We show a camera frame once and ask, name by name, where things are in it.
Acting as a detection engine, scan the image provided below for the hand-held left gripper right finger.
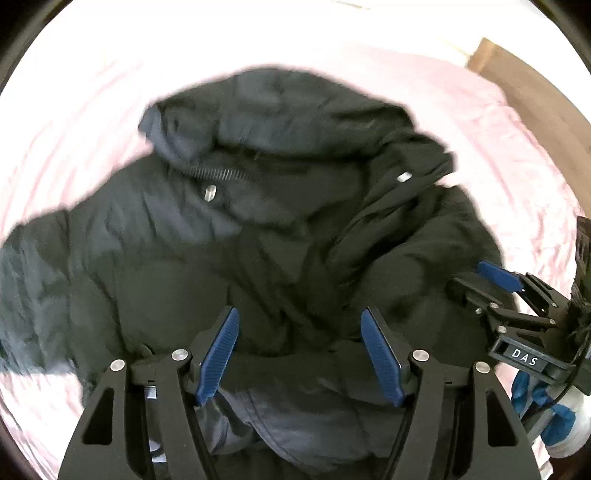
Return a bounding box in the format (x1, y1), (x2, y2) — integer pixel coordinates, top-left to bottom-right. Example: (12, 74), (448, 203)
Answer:
(360, 307), (541, 480)

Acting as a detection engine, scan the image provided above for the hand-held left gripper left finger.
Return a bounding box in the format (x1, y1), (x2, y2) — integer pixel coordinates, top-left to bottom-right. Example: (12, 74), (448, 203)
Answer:
(58, 305), (241, 480)

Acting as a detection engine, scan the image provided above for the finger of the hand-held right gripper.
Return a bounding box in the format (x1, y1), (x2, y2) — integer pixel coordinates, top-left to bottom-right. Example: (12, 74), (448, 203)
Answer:
(445, 275), (557, 340)
(477, 261), (566, 315)

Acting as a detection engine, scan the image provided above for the black puffer jacket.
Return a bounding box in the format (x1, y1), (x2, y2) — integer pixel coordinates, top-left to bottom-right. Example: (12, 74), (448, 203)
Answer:
(0, 67), (518, 477)

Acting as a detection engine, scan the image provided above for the person's right hand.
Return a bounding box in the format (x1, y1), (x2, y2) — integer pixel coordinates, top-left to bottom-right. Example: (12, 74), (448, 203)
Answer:
(510, 369), (591, 459)

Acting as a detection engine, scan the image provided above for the brown wooden panel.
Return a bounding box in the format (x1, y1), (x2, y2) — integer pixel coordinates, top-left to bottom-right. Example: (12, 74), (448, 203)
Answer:
(466, 38), (591, 195)

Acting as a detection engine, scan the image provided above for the pink bed sheet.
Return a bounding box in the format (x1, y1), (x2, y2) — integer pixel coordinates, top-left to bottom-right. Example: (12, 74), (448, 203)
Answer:
(0, 28), (587, 480)

